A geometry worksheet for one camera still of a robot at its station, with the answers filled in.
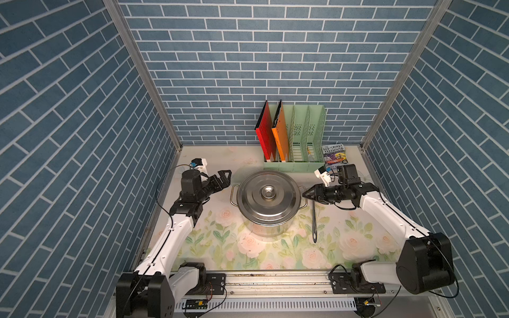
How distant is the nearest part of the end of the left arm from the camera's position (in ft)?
1.99

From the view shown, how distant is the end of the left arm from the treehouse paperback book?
1.91 feet

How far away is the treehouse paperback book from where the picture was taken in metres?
1.10
